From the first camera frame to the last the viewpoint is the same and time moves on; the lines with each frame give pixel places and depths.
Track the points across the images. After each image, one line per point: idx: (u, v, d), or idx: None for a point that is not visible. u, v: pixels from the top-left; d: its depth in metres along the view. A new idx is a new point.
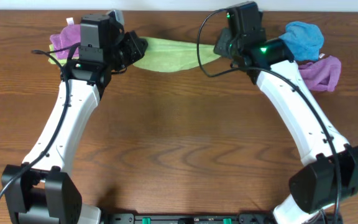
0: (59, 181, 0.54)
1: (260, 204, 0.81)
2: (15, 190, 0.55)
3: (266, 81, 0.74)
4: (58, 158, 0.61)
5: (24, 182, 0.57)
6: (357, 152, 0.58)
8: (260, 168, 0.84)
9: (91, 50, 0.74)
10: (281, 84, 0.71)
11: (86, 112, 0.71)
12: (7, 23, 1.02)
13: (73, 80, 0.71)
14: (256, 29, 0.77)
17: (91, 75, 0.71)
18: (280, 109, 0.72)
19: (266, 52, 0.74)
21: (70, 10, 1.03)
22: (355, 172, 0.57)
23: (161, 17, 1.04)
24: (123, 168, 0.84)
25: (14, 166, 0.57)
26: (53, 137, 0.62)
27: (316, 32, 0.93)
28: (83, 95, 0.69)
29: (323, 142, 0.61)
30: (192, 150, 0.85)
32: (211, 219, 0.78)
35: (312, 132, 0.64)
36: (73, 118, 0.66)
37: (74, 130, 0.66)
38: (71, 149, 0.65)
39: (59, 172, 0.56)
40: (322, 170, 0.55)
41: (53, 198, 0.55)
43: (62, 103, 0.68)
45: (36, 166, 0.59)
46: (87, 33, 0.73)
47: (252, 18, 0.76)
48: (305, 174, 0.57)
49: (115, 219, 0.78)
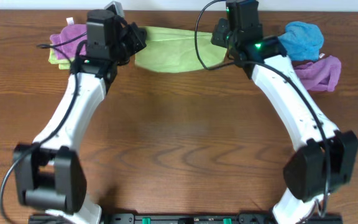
0: (68, 157, 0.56)
1: (260, 204, 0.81)
2: (25, 166, 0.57)
3: (260, 75, 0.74)
4: (68, 139, 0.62)
5: (34, 159, 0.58)
6: (347, 137, 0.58)
8: (260, 168, 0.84)
9: (97, 47, 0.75)
10: (274, 76, 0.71)
11: (93, 102, 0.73)
12: (7, 23, 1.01)
13: (82, 74, 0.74)
14: (253, 25, 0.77)
17: (100, 69, 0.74)
18: (273, 100, 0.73)
19: (261, 48, 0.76)
21: (69, 10, 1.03)
22: (345, 157, 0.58)
23: (161, 17, 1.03)
24: (123, 168, 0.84)
25: (25, 144, 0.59)
26: (64, 119, 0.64)
27: (316, 32, 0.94)
28: (92, 86, 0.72)
29: (313, 129, 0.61)
30: (191, 150, 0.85)
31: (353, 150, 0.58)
32: (211, 219, 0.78)
35: (302, 119, 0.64)
36: (82, 106, 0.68)
37: (82, 117, 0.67)
38: (80, 133, 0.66)
39: (67, 150, 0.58)
40: (312, 152, 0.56)
41: (59, 175, 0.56)
43: (70, 93, 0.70)
45: (46, 145, 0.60)
46: (94, 32, 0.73)
47: (252, 14, 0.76)
48: (296, 160, 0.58)
49: (115, 219, 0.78)
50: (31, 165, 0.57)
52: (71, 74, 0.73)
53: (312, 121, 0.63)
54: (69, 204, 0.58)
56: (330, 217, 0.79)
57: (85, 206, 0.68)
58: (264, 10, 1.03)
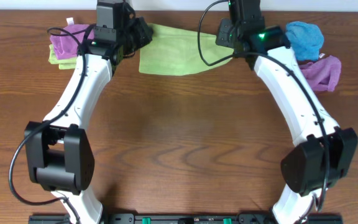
0: (78, 136, 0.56)
1: (260, 204, 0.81)
2: (35, 143, 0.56)
3: (262, 66, 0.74)
4: (77, 119, 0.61)
5: (44, 137, 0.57)
6: (347, 135, 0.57)
8: (260, 167, 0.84)
9: (105, 30, 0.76)
10: (277, 69, 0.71)
11: (100, 81, 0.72)
12: (7, 23, 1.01)
13: (89, 55, 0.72)
14: (255, 17, 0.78)
17: (105, 51, 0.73)
18: (275, 93, 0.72)
19: (264, 38, 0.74)
21: (69, 10, 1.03)
22: (344, 153, 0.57)
23: (161, 18, 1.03)
24: (123, 168, 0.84)
25: (35, 122, 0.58)
26: (73, 98, 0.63)
27: (316, 32, 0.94)
28: (99, 66, 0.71)
29: (314, 124, 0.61)
30: (191, 150, 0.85)
31: (353, 147, 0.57)
32: (211, 219, 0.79)
35: (304, 114, 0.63)
36: (91, 86, 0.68)
37: (90, 96, 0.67)
38: (87, 113, 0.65)
39: (76, 129, 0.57)
40: (312, 149, 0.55)
41: (69, 154, 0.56)
43: (79, 72, 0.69)
45: (56, 123, 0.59)
46: (104, 14, 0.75)
47: (252, 7, 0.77)
48: (296, 155, 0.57)
49: (115, 219, 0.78)
50: (41, 142, 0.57)
52: (78, 56, 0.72)
53: (313, 117, 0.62)
54: (79, 182, 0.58)
56: (330, 217, 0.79)
57: (87, 196, 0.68)
58: (264, 10, 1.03)
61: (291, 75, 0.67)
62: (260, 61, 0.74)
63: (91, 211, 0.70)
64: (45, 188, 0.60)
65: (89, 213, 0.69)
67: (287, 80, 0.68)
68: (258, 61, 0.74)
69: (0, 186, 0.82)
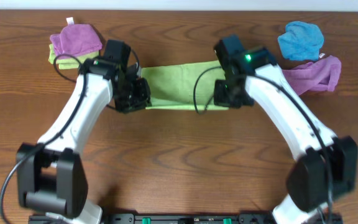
0: (71, 162, 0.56)
1: (260, 204, 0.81)
2: (27, 167, 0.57)
3: (253, 86, 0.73)
4: (73, 142, 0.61)
5: (36, 161, 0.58)
6: (346, 144, 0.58)
8: (261, 168, 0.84)
9: (109, 58, 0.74)
10: (266, 87, 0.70)
11: (99, 102, 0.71)
12: (7, 23, 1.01)
13: (89, 74, 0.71)
14: (239, 50, 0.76)
17: (107, 71, 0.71)
18: (270, 110, 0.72)
19: (253, 58, 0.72)
21: (69, 10, 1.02)
22: (347, 164, 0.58)
23: (160, 17, 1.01)
24: (123, 168, 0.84)
25: (29, 145, 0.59)
26: (70, 120, 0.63)
27: (316, 32, 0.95)
28: (99, 88, 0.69)
29: (311, 136, 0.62)
30: (191, 150, 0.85)
31: (354, 158, 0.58)
32: (211, 219, 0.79)
35: (299, 128, 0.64)
36: (89, 107, 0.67)
37: (87, 118, 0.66)
38: (84, 135, 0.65)
39: (70, 152, 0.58)
40: (312, 162, 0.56)
41: (62, 177, 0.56)
43: (78, 93, 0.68)
45: (50, 146, 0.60)
46: (111, 45, 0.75)
47: (235, 42, 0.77)
48: (299, 171, 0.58)
49: (115, 219, 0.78)
50: (33, 165, 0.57)
52: (79, 75, 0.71)
53: (309, 129, 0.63)
54: (70, 206, 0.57)
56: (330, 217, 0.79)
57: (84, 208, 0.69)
58: (265, 10, 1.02)
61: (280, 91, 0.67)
62: (249, 80, 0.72)
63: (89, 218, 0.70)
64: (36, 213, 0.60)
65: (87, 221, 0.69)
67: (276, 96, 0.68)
68: (248, 82, 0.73)
69: (0, 186, 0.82)
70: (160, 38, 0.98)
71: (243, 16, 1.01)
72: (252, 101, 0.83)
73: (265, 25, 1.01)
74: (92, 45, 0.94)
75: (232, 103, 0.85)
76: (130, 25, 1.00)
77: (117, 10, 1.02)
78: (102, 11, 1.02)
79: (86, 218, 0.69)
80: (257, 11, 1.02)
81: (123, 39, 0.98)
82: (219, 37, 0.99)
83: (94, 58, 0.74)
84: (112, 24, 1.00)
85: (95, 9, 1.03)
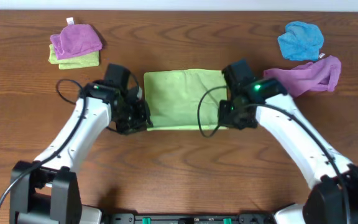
0: (66, 181, 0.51)
1: (260, 204, 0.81)
2: (22, 186, 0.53)
3: (263, 114, 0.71)
4: (70, 162, 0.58)
5: (32, 180, 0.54)
6: None
8: (261, 167, 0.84)
9: (109, 83, 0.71)
10: (278, 115, 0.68)
11: (98, 125, 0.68)
12: (7, 23, 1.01)
13: (89, 98, 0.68)
14: (248, 78, 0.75)
17: (108, 95, 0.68)
18: (283, 139, 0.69)
19: (262, 86, 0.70)
21: (69, 10, 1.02)
22: None
23: (160, 17, 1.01)
24: (123, 168, 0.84)
25: (25, 163, 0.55)
26: (68, 139, 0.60)
27: (316, 32, 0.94)
28: (99, 111, 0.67)
29: (325, 164, 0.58)
30: (191, 150, 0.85)
31: None
32: (211, 219, 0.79)
35: (313, 155, 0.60)
36: (87, 129, 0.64)
37: (84, 141, 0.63)
38: (79, 157, 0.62)
39: (68, 172, 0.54)
40: (330, 190, 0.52)
41: (58, 199, 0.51)
43: (77, 114, 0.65)
45: (46, 165, 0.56)
46: (112, 71, 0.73)
47: (244, 69, 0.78)
48: (315, 199, 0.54)
49: (115, 219, 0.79)
50: (29, 184, 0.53)
52: (79, 98, 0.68)
53: (323, 156, 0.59)
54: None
56: None
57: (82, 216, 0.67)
58: (265, 10, 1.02)
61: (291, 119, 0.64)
62: (261, 107, 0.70)
63: (89, 218, 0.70)
64: None
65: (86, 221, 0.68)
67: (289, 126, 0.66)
68: (258, 109, 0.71)
69: (0, 186, 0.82)
70: (160, 38, 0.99)
71: (243, 16, 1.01)
72: (255, 124, 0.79)
73: (265, 25, 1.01)
74: (92, 45, 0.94)
75: (236, 124, 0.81)
76: (130, 25, 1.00)
77: (117, 10, 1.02)
78: (102, 11, 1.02)
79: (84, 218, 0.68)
80: (257, 11, 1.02)
81: (123, 39, 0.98)
82: (219, 37, 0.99)
83: (95, 82, 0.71)
84: (112, 24, 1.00)
85: (95, 9, 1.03)
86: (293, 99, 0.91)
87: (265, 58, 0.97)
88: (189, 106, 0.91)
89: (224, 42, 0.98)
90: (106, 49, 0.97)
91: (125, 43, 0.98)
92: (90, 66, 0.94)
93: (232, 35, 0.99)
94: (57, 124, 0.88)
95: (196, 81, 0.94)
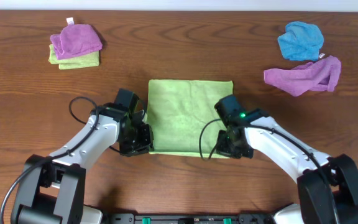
0: (76, 176, 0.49)
1: (259, 204, 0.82)
2: (30, 181, 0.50)
3: (248, 137, 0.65)
4: (81, 162, 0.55)
5: (41, 175, 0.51)
6: (344, 162, 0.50)
8: (261, 168, 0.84)
9: (120, 106, 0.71)
10: (260, 130, 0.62)
11: (107, 140, 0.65)
12: (7, 23, 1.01)
13: (103, 116, 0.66)
14: (237, 110, 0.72)
17: (119, 115, 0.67)
18: (267, 152, 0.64)
19: (246, 115, 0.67)
21: (69, 10, 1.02)
22: (352, 183, 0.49)
23: (160, 17, 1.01)
24: (123, 168, 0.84)
25: (38, 155, 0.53)
26: (81, 142, 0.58)
27: (316, 32, 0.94)
28: (110, 126, 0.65)
29: (306, 160, 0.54)
30: (191, 150, 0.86)
31: (355, 175, 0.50)
32: (211, 219, 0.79)
35: (294, 156, 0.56)
36: (98, 139, 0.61)
37: (94, 150, 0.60)
38: (89, 163, 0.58)
39: (78, 167, 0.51)
40: (312, 182, 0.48)
41: (63, 193, 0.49)
43: (89, 126, 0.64)
45: (58, 160, 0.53)
46: (122, 94, 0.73)
47: (234, 104, 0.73)
48: (303, 196, 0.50)
49: (115, 219, 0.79)
50: (40, 177, 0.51)
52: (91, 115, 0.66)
53: (303, 155, 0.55)
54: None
56: None
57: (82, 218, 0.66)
58: (265, 10, 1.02)
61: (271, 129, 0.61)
62: (247, 133, 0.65)
63: (90, 218, 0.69)
64: None
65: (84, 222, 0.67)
67: (270, 137, 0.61)
68: (246, 134, 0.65)
69: (0, 186, 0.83)
70: (160, 38, 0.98)
71: (243, 16, 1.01)
72: (251, 154, 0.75)
73: (265, 25, 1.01)
74: (92, 45, 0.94)
75: (233, 152, 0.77)
76: (130, 25, 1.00)
77: (117, 10, 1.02)
78: (102, 11, 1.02)
79: (86, 218, 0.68)
80: (257, 11, 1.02)
81: (124, 39, 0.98)
82: (219, 37, 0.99)
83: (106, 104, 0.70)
84: (112, 24, 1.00)
85: (95, 9, 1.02)
86: (293, 99, 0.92)
87: (265, 58, 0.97)
88: (191, 122, 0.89)
89: (224, 43, 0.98)
90: (106, 49, 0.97)
91: (125, 44, 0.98)
92: (90, 66, 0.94)
93: (232, 35, 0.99)
94: (57, 124, 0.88)
95: (202, 96, 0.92)
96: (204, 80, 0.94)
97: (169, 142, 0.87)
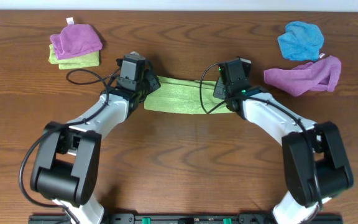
0: (92, 140, 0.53)
1: (260, 204, 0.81)
2: (48, 145, 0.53)
3: (247, 108, 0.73)
4: (96, 129, 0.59)
5: (59, 140, 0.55)
6: (328, 127, 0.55)
8: (260, 168, 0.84)
9: (125, 83, 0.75)
10: (257, 103, 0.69)
11: (117, 117, 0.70)
12: (7, 23, 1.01)
13: (112, 94, 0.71)
14: (240, 79, 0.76)
17: (127, 95, 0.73)
18: (263, 124, 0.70)
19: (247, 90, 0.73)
21: (69, 10, 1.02)
22: (334, 149, 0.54)
23: (160, 17, 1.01)
24: (123, 167, 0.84)
25: (56, 122, 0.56)
26: (95, 113, 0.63)
27: (316, 32, 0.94)
28: (121, 101, 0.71)
29: (293, 125, 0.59)
30: (192, 150, 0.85)
31: (338, 140, 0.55)
32: (211, 219, 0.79)
35: (283, 122, 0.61)
36: (110, 113, 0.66)
37: (107, 122, 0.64)
38: (104, 130, 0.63)
39: (93, 133, 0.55)
40: (295, 141, 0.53)
41: (80, 155, 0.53)
43: (101, 101, 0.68)
45: (74, 126, 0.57)
46: (126, 67, 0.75)
47: (238, 70, 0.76)
48: (286, 155, 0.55)
49: (115, 219, 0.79)
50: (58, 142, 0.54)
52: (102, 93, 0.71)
53: (291, 121, 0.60)
54: (79, 193, 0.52)
56: (331, 217, 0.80)
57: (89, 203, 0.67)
58: (265, 10, 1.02)
61: (267, 103, 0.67)
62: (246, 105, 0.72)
63: (95, 208, 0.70)
64: (45, 196, 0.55)
65: (89, 218, 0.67)
67: (265, 108, 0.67)
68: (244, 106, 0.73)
69: (0, 186, 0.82)
70: (160, 38, 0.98)
71: (243, 16, 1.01)
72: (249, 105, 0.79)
73: (265, 25, 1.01)
74: (92, 45, 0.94)
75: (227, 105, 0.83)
76: (130, 25, 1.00)
77: (117, 10, 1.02)
78: (102, 11, 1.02)
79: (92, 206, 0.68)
80: (257, 11, 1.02)
81: (123, 39, 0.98)
82: (219, 37, 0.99)
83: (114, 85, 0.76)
84: (112, 25, 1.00)
85: (95, 9, 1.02)
86: (292, 99, 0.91)
87: (265, 58, 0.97)
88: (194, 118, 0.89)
89: (224, 42, 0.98)
90: (105, 49, 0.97)
91: (125, 43, 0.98)
92: (90, 66, 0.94)
93: (231, 35, 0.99)
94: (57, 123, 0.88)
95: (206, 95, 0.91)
96: (209, 81, 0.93)
97: (169, 142, 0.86)
